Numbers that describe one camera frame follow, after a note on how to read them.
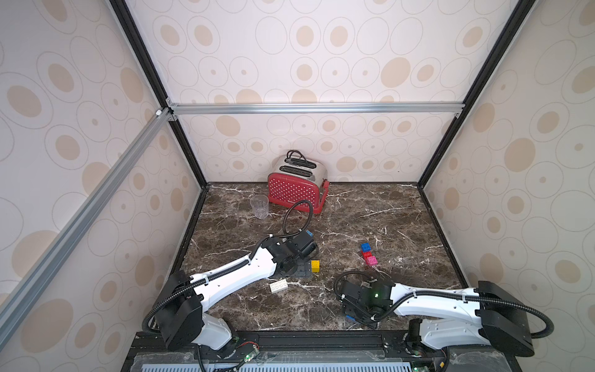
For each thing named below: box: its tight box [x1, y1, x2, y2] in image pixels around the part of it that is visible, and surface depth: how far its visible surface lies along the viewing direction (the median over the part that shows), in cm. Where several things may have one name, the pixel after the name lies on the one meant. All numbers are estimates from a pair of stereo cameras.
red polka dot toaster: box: [267, 155, 331, 214], surface depth 102 cm
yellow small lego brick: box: [310, 260, 320, 273], surface depth 90 cm
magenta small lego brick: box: [367, 255, 379, 267], surface depth 91 cm
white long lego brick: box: [268, 279, 289, 294], surface depth 87 cm
